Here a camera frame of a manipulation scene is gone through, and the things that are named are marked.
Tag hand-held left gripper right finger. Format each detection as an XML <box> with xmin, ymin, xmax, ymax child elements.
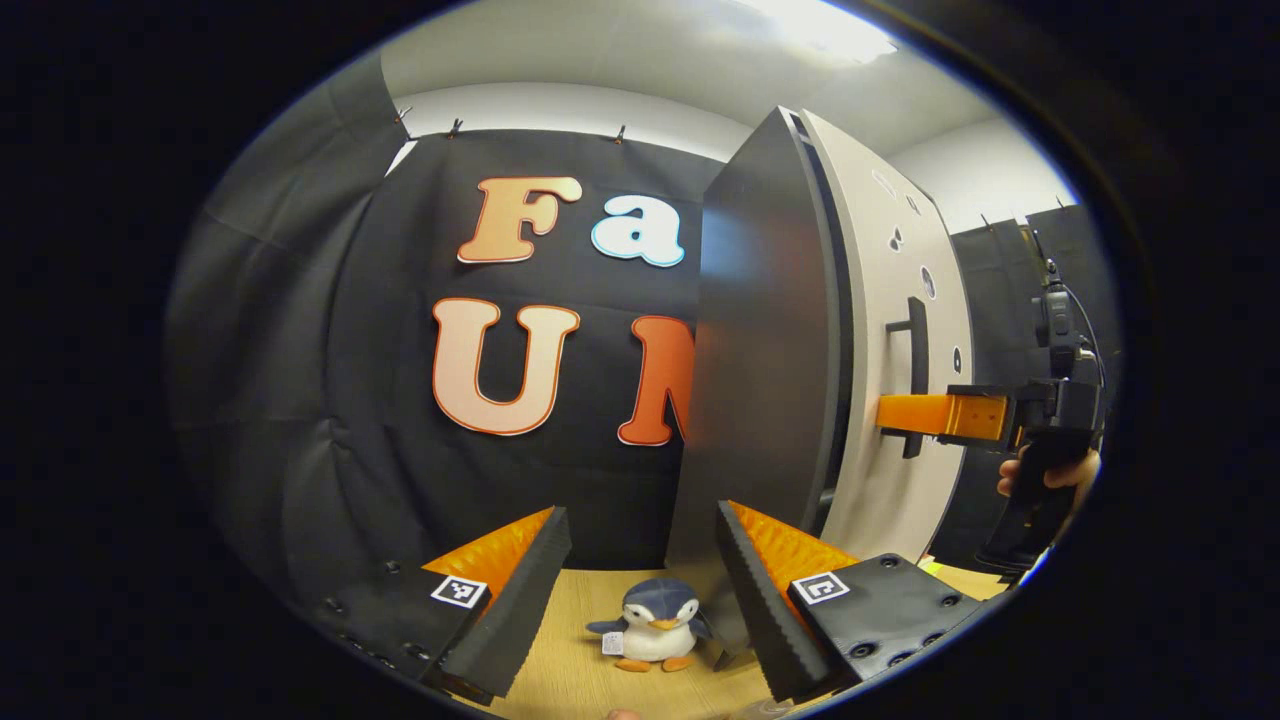
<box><xmin>717</xmin><ymin>500</ymin><xmax>986</xmax><ymax>704</ymax></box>

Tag ceiling light strip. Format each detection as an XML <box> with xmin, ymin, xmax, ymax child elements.
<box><xmin>740</xmin><ymin>0</ymin><xmax>898</xmax><ymax>63</ymax></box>

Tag cream cabinet door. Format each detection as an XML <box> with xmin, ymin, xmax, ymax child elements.
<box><xmin>800</xmin><ymin>108</ymin><xmax>974</xmax><ymax>566</ymax></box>

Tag penguin plush toy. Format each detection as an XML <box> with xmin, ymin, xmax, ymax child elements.
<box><xmin>585</xmin><ymin>577</ymin><xmax>713</xmax><ymax>674</ymax></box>

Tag black door handle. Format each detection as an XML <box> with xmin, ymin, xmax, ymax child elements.
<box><xmin>885</xmin><ymin>296</ymin><xmax>931</xmax><ymax>461</ymax></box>

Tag black backdrop cloth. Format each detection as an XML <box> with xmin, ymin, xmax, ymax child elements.
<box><xmin>165</xmin><ymin>55</ymin><xmax>1121</xmax><ymax>601</ymax></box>

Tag dark grey cabinet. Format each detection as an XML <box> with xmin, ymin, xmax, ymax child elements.
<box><xmin>665</xmin><ymin>105</ymin><xmax>856</xmax><ymax>671</ymax></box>

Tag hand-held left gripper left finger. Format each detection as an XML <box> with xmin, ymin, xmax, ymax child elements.
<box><xmin>320</xmin><ymin>505</ymin><xmax>573</xmax><ymax>706</ymax></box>

